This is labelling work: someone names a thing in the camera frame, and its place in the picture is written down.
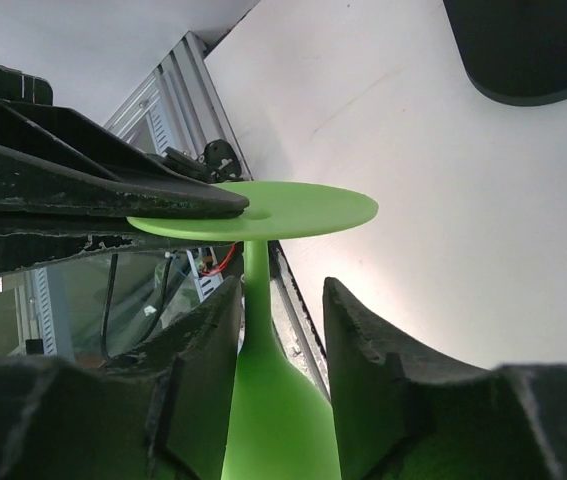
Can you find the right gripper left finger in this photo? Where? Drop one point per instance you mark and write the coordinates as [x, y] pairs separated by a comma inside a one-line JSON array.
[[158, 411]]

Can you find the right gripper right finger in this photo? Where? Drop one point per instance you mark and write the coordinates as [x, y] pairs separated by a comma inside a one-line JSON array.
[[403, 410]]

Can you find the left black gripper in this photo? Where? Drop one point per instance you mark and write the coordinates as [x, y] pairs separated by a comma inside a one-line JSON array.
[[54, 160]]

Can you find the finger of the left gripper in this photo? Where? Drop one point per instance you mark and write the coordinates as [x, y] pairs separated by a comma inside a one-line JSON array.
[[29, 241]]

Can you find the grey slotted cable duct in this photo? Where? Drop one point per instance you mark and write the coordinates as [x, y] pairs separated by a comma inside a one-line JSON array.
[[34, 314]]

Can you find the aluminium front rail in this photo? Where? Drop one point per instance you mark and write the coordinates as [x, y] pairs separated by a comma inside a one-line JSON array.
[[179, 106]]

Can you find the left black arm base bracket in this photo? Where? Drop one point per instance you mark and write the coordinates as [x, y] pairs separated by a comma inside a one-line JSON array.
[[218, 163]]

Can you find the copper wire wine glass rack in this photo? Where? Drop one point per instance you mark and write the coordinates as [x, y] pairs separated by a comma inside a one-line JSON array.
[[513, 52]]

